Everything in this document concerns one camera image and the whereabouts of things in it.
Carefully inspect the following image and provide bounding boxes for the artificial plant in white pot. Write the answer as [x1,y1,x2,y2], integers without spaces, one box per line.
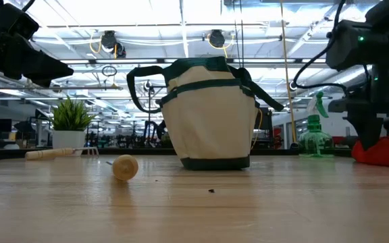
[48,95,97,157]

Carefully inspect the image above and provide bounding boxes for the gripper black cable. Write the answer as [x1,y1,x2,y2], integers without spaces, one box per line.
[290,0,350,92]
[21,0,37,13]

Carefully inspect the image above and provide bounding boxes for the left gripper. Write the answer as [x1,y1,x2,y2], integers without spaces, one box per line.
[0,30,75,88]

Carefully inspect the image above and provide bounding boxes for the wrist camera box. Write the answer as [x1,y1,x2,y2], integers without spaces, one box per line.
[0,3,41,41]
[326,19,389,72]

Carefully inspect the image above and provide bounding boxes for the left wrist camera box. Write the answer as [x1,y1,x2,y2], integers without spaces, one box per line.
[0,3,41,41]

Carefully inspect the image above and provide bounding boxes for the wooden handled hand rake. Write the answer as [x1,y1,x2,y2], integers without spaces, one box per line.
[24,146,100,161]

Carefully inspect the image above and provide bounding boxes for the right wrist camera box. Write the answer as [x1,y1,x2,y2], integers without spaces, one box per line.
[326,19,389,72]

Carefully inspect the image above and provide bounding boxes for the hanging black hoop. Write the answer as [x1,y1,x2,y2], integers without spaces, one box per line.
[101,65,118,78]

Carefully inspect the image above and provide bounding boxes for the black ceiling cable reel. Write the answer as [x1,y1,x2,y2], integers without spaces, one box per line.
[207,29,233,49]
[99,30,128,59]

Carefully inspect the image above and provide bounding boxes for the wooden handled narrow trowel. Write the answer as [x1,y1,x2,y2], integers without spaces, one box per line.
[105,154,140,182]

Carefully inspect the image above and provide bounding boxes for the black aluminium table frame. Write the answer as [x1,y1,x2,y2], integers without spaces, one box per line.
[0,147,354,161]

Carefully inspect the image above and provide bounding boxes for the cream canvas gardening bag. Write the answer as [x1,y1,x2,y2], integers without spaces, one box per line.
[126,55,285,171]

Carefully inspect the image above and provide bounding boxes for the red gardening gloves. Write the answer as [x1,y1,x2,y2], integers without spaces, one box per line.
[351,136,389,169]

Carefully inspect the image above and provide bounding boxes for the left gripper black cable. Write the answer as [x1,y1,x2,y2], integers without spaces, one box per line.
[21,0,37,13]

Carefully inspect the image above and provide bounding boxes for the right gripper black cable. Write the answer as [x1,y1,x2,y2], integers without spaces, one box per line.
[290,0,350,92]

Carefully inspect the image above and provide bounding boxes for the hanging yellow cable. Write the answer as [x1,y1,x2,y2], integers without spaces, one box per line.
[279,0,299,149]

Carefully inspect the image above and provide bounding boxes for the green plastic spray bottle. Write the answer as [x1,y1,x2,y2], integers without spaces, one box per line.
[297,90,335,159]

